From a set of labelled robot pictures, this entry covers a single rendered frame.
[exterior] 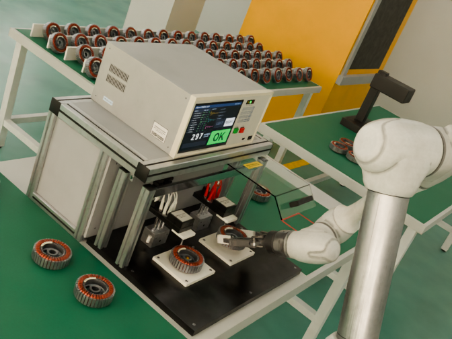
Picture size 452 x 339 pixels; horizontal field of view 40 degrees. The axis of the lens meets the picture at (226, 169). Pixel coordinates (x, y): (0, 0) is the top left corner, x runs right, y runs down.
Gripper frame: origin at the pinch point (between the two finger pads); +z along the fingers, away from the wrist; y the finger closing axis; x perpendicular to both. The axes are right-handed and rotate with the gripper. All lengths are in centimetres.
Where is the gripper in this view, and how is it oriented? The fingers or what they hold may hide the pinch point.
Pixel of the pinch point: (233, 236)
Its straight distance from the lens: 217.1
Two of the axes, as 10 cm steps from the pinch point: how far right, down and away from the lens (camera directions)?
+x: 0.3, 10.0, 0.7
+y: -6.6, 0.7, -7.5
